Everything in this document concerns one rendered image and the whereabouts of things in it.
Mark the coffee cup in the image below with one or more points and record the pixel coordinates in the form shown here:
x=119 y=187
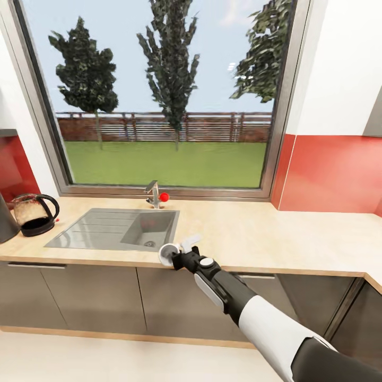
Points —
x=166 y=252

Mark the countertop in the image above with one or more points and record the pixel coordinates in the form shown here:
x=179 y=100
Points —
x=359 y=235
x=239 y=236

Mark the electric kettle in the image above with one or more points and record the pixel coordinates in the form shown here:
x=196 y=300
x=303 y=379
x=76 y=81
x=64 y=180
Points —
x=33 y=214

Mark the water glass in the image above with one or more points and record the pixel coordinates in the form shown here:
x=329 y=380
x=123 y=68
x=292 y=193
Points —
x=8 y=197

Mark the drop in sink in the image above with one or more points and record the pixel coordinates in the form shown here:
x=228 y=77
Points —
x=122 y=229

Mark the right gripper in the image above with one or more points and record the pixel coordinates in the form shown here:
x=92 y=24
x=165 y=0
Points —
x=181 y=260

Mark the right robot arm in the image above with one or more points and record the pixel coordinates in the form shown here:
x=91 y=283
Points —
x=294 y=352

